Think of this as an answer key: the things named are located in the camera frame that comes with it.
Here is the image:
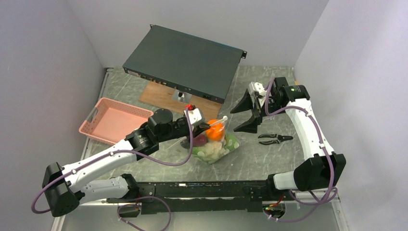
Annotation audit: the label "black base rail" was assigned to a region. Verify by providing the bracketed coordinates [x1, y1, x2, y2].
[106, 180, 295, 215]

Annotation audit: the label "green fake vegetable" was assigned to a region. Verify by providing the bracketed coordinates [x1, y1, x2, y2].
[223, 133, 240, 154]

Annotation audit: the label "dark rack network switch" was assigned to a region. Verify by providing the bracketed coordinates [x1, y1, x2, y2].
[122, 25, 247, 104]

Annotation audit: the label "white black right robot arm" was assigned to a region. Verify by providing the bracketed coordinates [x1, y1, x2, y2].
[231, 77, 346, 200]

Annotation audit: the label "pink plastic basket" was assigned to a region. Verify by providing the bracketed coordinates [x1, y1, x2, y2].
[79, 97, 153, 145]

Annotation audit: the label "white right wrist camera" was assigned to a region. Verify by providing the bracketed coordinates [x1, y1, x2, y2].
[248, 82, 266, 98]

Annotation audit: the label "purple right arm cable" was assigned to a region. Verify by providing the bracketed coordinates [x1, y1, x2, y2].
[264, 76, 339, 223]

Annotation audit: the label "wooden board stand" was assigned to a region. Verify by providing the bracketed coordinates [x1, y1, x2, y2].
[139, 82, 222, 120]

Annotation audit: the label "dark red fake fruit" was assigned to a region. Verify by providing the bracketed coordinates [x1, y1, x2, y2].
[193, 134, 208, 147]

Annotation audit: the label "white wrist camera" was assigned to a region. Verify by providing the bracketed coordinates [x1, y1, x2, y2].
[248, 82, 266, 98]
[184, 104, 205, 126]

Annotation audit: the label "black handled pliers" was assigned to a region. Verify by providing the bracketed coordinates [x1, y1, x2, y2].
[257, 134, 293, 145]

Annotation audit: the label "orange fake fruit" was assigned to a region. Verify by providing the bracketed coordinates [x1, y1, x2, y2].
[205, 119, 225, 141]

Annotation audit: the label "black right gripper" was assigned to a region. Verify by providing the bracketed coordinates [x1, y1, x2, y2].
[230, 89, 286, 134]

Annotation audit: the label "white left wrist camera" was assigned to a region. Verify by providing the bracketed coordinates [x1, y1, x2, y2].
[184, 104, 205, 126]

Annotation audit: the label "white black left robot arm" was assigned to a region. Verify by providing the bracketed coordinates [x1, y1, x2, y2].
[31, 105, 210, 217]

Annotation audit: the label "clear zip top bag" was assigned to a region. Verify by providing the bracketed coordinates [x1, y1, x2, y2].
[192, 115, 240, 164]

